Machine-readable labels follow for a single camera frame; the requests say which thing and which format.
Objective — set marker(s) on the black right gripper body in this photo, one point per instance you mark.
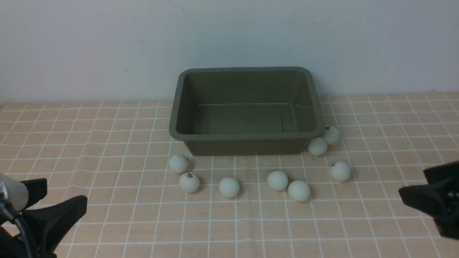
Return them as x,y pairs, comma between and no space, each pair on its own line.
448,225

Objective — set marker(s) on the white ball marked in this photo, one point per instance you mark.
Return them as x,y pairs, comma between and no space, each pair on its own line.
340,171

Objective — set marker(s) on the white ball bin corner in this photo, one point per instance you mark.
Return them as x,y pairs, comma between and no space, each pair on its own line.
331,135

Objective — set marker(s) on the white ball with logo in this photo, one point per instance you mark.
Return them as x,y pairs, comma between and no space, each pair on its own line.
189,182

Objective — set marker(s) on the plain white ball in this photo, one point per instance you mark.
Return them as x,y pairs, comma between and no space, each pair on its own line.
178,164

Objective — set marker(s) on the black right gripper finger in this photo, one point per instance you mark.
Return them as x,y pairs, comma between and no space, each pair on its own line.
441,172
428,199

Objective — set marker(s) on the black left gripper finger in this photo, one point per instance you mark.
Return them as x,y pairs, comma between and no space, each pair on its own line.
37,190
46,228

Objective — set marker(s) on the beige checkered tablecloth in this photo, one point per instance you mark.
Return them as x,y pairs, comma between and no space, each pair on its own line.
116,154

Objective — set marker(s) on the olive green plastic bin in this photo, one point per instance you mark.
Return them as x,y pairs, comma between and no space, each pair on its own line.
246,111

